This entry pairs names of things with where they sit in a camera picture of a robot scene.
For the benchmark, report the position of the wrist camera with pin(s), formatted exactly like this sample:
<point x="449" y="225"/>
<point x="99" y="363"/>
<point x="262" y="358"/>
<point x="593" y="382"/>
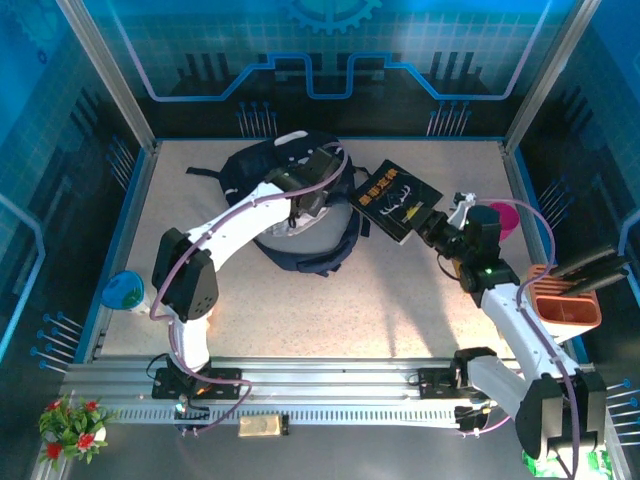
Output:
<point x="322" y="162"/>
<point x="462" y="207"/>

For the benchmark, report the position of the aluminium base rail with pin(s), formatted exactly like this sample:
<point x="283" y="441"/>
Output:
<point x="325" y="382"/>

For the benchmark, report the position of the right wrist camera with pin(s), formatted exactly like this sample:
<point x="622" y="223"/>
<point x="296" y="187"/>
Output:
<point x="462" y="207"/>

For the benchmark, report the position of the small blue globe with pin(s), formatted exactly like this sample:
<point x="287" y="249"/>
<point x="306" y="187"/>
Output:
<point x="122" y="290"/>

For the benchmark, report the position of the black book with antlers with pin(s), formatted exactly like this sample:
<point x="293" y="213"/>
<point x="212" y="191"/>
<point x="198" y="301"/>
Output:
<point x="390" y="200"/>

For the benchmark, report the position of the green snack packet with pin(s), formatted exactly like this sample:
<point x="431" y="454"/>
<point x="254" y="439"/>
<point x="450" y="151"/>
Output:
<point x="532" y="465"/>

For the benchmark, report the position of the navy blue backpack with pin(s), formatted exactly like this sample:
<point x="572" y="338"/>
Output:
<point x="247" y="170"/>

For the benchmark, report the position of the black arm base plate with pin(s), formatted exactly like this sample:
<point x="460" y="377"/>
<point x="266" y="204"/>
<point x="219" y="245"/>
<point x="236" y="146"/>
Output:
<point x="225" y="382"/>
<point x="432" y="382"/>

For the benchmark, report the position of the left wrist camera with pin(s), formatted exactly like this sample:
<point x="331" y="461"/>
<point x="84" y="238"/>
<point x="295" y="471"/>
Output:
<point x="322" y="162"/>

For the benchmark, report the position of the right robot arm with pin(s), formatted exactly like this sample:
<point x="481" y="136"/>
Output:
<point x="515" y="320"/>

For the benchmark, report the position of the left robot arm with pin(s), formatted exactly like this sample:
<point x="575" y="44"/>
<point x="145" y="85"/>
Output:
<point x="240" y="220"/>

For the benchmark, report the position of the white orange knife block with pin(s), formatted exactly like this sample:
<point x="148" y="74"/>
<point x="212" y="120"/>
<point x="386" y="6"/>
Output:
<point x="545" y="282"/>

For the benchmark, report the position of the pink goblet cup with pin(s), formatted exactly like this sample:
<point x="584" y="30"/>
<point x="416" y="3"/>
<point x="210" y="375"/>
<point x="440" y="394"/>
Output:
<point x="507" y="220"/>

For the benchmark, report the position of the small gold box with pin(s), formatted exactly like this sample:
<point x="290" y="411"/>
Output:
<point x="260" y="426"/>

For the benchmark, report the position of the aluminium frame post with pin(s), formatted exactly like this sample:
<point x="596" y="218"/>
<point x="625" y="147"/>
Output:
<point x="115" y="85"/>
<point x="545" y="85"/>

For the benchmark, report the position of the artificial red flower plant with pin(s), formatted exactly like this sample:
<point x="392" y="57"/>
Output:
<point x="75" y="430"/>

